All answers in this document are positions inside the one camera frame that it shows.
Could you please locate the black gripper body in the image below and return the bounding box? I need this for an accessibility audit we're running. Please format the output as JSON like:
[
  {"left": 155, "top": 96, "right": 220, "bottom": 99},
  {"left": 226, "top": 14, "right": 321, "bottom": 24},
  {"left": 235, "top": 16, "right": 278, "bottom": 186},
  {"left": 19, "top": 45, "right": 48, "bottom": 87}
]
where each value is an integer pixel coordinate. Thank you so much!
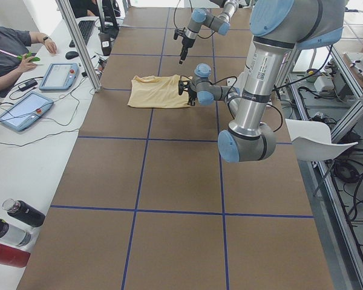
[
  {"left": 187, "top": 85, "right": 197, "bottom": 102},
  {"left": 181, "top": 37, "right": 195, "bottom": 55}
]

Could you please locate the beige long-sleeve printed shirt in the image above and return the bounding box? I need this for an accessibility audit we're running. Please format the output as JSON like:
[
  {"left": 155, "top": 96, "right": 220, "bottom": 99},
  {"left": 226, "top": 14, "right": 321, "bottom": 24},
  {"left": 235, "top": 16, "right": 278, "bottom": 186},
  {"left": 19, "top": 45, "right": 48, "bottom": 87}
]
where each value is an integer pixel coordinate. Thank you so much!
[{"left": 128, "top": 75, "right": 189, "bottom": 109}]

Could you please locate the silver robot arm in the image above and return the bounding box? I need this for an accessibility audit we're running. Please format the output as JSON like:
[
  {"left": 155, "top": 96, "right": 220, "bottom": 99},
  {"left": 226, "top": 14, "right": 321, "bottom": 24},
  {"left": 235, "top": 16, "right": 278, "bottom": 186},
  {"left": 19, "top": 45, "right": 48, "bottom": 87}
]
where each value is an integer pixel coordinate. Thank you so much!
[
  {"left": 187, "top": 1, "right": 345, "bottom": 163},
  {"left": 174, "top": 0, "right": 239, "bottom": 64}
]

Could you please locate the black keyboard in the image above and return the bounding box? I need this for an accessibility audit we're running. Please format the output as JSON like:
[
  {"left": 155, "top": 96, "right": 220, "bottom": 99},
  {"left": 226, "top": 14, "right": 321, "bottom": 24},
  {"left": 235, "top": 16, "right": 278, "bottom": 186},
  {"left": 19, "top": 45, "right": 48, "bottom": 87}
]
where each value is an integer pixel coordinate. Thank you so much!
[{"left": 78, "top": 20, "right": 96, "bottom": 45}]

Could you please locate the brown paper table cover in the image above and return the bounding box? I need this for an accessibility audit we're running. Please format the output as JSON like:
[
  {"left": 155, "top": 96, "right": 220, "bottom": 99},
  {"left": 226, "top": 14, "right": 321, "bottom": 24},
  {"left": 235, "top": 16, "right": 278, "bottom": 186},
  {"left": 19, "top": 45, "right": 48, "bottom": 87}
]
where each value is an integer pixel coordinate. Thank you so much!
[{"left": 19, "top": 8, "right": 333, "bottom": 289}]

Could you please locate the black computer mouse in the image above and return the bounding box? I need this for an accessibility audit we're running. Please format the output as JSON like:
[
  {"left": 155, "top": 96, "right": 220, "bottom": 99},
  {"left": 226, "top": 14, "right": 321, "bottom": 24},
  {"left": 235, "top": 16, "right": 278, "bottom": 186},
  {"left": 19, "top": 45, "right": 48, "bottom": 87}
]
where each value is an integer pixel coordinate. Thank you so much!
[{"left": 65, "top": 51, "right": 79, "bottom": 60}]

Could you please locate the white plastic chair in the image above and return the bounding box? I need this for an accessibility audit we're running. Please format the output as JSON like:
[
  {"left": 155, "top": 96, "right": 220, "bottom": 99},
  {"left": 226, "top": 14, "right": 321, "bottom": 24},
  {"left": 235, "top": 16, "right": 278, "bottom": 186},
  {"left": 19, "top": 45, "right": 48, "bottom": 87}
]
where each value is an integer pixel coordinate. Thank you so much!
[{"left": 284, "top": 118, "right": 359, "bottom": 197}]

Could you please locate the upper blue teach pendant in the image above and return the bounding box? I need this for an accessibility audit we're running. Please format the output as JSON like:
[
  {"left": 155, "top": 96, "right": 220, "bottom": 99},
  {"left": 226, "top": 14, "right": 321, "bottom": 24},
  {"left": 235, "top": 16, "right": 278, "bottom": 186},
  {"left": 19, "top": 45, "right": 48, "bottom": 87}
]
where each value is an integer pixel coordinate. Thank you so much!
[{"left": 39, "top": 63, "right": 79, "bottom": 91}]

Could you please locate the blue teach pendant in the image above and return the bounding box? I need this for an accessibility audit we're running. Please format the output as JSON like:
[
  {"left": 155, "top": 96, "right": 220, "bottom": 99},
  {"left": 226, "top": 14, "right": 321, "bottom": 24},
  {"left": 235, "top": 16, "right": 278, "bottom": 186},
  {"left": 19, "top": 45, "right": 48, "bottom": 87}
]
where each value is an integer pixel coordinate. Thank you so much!
[
  {"left": 39, "top": 63, "right": 79, "bottom": 91},
  {"left": 0, "top": 92, "right": 54, "bottom": 132}
]

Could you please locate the lower blue teach pendant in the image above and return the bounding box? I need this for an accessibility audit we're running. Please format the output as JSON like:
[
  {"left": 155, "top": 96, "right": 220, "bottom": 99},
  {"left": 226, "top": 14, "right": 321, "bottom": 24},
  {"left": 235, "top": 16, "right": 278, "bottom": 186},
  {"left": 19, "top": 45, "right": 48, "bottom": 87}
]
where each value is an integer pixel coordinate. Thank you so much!
[{"left": 0, "top": 92, "right": 54, "bottom": 132}]

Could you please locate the seated person grey shirt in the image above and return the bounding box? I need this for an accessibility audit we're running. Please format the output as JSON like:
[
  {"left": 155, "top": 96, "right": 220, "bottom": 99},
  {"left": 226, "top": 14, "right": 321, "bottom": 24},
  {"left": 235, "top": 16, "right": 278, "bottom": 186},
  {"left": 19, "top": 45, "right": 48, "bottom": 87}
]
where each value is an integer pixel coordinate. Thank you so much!
[{"left": 0, "top": 27, "right": 57, "bottom": 98}]

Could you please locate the clear bottle black cap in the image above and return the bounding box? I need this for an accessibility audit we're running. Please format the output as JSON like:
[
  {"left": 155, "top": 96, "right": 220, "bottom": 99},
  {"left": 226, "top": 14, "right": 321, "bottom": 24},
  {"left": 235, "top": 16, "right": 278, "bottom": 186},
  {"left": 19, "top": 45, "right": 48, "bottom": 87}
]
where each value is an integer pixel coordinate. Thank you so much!
[{"left": 0, "top": 218, "right": 31, "bottom": 247}]

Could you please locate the red bottle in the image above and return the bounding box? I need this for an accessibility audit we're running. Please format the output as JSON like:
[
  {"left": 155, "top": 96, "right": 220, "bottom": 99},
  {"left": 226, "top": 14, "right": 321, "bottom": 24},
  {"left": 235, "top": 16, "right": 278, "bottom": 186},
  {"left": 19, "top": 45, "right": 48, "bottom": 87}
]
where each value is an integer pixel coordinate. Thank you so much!
[{"left": 0, "top": 243, "right": 30, "bottom": 268}]

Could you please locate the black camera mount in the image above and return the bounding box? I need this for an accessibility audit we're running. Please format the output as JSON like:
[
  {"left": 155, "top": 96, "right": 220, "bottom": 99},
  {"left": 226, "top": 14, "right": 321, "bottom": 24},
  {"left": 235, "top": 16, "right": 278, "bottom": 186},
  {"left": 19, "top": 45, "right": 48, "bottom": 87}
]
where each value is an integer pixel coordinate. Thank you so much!
[
  {"left": 178, "top": 80, "right": 191, "bottom": 95},
  {"left": 173, "top": 28, "right": 185, "bottom": 40}
]

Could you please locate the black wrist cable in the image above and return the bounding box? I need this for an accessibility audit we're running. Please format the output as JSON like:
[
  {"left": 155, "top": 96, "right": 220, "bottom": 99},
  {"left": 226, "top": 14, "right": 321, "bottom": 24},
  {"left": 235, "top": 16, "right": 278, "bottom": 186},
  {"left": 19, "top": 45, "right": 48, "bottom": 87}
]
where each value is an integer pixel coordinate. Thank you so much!
[
  {"left": 208, "top": 76, "right": 284, "bottom": 132},
  {"left": 172, "top": 0, "right": 218, "bottom": 39}
]

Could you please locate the aluminium frame post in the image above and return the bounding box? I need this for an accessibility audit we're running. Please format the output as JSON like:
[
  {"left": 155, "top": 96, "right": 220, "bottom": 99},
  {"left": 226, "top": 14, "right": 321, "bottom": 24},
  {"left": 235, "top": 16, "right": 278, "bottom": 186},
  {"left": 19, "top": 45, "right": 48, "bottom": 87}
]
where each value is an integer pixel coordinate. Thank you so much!
[{"left": 56, "top": 0, "right": 101, "bottom": 92}]

